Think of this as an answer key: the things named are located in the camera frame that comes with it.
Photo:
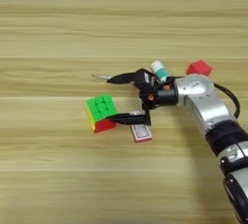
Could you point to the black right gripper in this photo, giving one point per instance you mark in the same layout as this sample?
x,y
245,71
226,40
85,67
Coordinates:
x,y
164,97

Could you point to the green red puzzle cube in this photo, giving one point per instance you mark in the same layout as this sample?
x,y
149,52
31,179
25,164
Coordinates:
x,y
100,108

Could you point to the white teal glue stick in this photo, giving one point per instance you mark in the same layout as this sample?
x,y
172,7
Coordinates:
x,y
160,70

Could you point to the red cube block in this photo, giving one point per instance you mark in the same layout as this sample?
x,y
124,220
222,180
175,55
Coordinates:
x,y
199,68

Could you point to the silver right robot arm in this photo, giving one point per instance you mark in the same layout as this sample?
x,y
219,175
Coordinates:
x,y
206,105

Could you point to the small black box white label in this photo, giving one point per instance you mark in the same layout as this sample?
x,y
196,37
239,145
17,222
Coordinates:
x,y
146,79

